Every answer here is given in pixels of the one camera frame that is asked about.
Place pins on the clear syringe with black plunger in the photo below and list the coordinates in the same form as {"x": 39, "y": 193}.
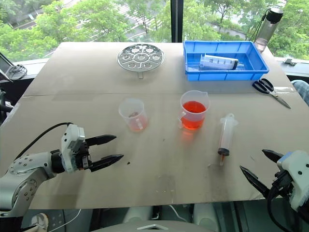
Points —
{"x": 225, "y": 137}

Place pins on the round metal steamer plate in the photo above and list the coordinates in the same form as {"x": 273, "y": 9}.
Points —
{"x": 141, "y": 58}

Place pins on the grey robot torso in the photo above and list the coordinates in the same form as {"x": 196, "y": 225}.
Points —
{"x": 154, "y": 226}

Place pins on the white shoe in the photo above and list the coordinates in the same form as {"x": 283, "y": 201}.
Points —
{"x": 41, "y": 221}

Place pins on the clear water bottle black lid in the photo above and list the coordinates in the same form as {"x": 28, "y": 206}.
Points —
{"x": 266, "y": 29}

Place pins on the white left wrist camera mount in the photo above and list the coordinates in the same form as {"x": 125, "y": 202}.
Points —
{"x": 70, "y": 145}

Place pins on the black window frame post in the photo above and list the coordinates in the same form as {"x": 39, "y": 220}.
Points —
{"x": 176, "y": 19}

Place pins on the large printed syringe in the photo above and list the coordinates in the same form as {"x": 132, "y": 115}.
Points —
{"x": 217, "y": 62}

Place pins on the small metal window latch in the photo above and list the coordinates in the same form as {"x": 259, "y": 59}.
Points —
{"x": 290, "y": 61}

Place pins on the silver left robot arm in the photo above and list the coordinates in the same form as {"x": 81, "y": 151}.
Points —
{"x": 23, "y": 176}

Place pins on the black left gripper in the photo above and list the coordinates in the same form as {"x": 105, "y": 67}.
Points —
{"x": 84, "y": 157}

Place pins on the person's blue jeans leg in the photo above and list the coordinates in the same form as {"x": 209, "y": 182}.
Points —
{"x": 303, "y": 91}

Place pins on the black equipment stand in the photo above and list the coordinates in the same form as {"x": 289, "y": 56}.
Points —
{"x": 5, "y": 106}

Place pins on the beaker with red liquid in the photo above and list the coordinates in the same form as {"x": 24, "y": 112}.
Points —
{"x": 194, "y": 113}

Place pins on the small clear plastic beaker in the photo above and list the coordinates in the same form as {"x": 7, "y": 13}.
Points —
{"x": 133, "y": 116}

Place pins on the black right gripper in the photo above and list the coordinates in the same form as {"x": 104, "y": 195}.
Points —
{"x": 283, "y": 181}

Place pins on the white rounded robot leg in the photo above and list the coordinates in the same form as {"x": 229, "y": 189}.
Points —
{"x": 140, "y": 213}
{"x": 205, "y": 216}

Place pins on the blue plastic bin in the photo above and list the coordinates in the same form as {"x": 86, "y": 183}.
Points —
{"x": 224, "y": 73}

